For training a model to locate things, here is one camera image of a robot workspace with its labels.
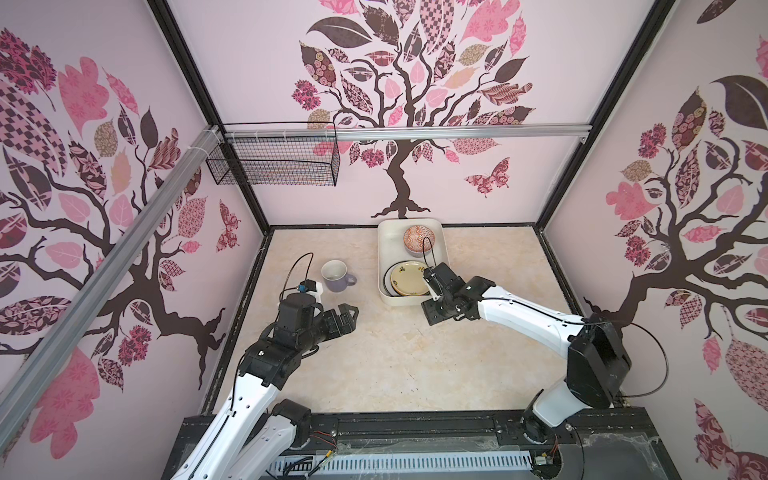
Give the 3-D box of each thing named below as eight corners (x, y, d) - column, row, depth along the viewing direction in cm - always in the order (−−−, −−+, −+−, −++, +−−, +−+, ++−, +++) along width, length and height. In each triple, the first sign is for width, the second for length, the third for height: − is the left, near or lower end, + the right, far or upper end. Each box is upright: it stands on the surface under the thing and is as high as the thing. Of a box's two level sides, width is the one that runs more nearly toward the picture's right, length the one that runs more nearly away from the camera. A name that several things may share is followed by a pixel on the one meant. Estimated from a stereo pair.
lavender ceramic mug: (331, 296, 101) (327, 283, 95) (322, 278, 106) (318, 265, 100) (355, 285, 104) (353, 272, 98) (346, 268, 109) (343, 255, 103)
